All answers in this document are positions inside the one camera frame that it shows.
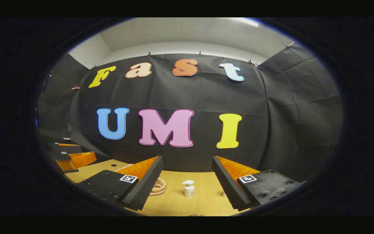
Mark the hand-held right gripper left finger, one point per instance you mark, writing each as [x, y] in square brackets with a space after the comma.
[148, 185]

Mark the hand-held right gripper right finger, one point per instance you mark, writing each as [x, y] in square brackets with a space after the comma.
[226, 185]

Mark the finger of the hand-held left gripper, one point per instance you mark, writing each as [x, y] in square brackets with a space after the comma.
[76, 159]
[65, 149]

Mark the pink suitcase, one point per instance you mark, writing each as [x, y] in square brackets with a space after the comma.
[163, 188]

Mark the white pump bottle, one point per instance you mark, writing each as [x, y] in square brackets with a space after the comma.
[189, 192]

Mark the black backdrop cloth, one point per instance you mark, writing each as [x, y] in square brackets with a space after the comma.
[206, 94]

